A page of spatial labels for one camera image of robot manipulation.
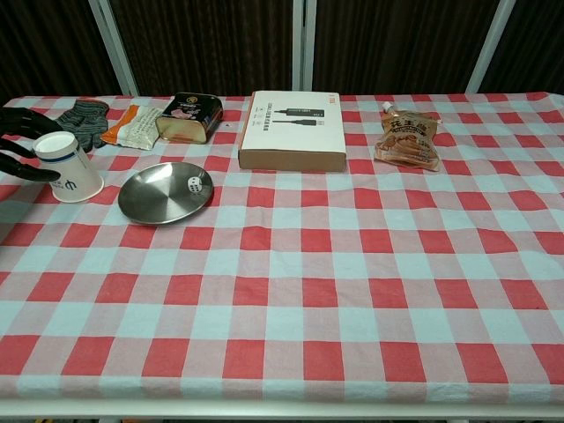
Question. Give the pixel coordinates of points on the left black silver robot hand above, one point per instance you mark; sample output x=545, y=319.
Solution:
x=17, y=121

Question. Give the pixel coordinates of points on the white paper cup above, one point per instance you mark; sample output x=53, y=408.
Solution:
x=72, y=172

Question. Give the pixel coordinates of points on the white die red dots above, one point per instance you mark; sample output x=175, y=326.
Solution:
x=195, y=184

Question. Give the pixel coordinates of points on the round metal plate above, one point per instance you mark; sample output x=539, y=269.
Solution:
x=154, y=198

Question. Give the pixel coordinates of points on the grey knitted glove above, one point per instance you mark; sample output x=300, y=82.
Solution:
x=83, y=121

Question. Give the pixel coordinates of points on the dark corrugated partition panel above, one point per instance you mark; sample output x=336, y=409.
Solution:
x=396, y=44
x=207, y=44
x=533, y=44
x=48, y=48

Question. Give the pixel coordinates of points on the orange white snack packet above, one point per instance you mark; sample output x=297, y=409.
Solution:
x=136, y=128

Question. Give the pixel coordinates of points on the black luncheon meat tin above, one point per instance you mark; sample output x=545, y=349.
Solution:
x=189, y=116

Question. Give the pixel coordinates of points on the red white checkered tablecloth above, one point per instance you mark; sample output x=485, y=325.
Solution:
x=286, y=286

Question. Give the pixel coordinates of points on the brown peanut spout pouch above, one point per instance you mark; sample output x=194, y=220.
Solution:
x=407, y=141

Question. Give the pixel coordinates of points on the white partition post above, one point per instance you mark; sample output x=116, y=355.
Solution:
x=304, y=44
x=114, y=48
x=489, y=44

